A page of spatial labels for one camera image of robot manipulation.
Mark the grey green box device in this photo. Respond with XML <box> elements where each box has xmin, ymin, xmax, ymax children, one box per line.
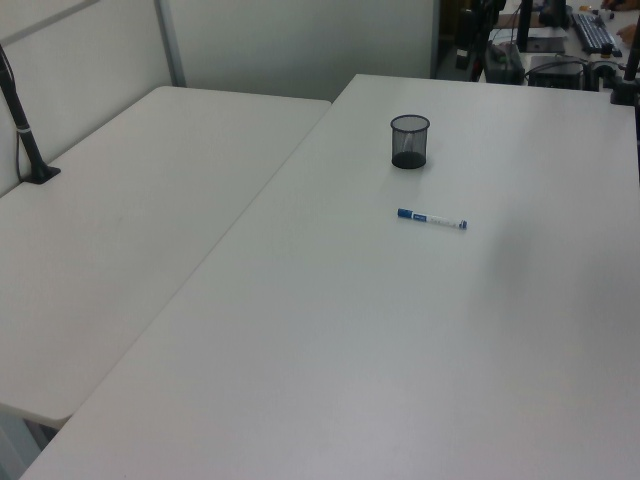
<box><xmin>485</xmin><ymin>41</ymin><xmax>525</xmax><ymax>84</ymax></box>

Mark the black monitor stand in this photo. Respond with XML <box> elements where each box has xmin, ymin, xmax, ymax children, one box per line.
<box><xmin>516</xmin><ymin>0</ymin><xmax>566</xmax><ymax>54</ymax></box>

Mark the black mesh pen cup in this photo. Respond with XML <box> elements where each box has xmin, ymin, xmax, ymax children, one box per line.
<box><xmin>390</xmin><ymin>114</ymin><xmax>431</xmax><ymax>170</ymax></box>

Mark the black box device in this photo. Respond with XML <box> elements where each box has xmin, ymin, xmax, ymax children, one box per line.
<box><xmin>528</xmin><ymin>54</ymin><xmax>587</xmax><ymax>90</ymax></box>

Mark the black computer keyboard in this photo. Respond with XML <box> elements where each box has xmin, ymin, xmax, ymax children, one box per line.
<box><xmin>571</xmin><ymin>11</ymin><xmax>624</xmax><ymax>57</ymax></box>

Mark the black clamped pole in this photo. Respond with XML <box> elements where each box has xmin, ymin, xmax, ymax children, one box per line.
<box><xmin>607</xmin><ymin>29</ymin><xmax>640</xmax><ymax>107</ymax></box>

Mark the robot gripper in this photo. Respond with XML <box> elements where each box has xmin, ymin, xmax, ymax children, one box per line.
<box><xmin>454</xmin><ymin>0</ymin><xmax>497</xmax><ymax>82</ymax></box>

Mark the black camera pole with base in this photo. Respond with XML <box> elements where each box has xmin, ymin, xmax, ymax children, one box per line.
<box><xmin>0</xmin><ymin>43</ymin><xmax>62</xmax><ymax>186</ymax></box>

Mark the grey partition frame post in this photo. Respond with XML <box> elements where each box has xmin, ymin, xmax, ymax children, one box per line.
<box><xmin>153</xmin><ymin>0</ymin><xmax>188</xmax><ymax>89</ymax></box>

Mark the blue and white marker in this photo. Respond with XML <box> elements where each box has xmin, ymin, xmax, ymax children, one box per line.
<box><xmin>396</xmin><ymin>207</ymin><xmax>470</xmax><ymax>232</ymax></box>

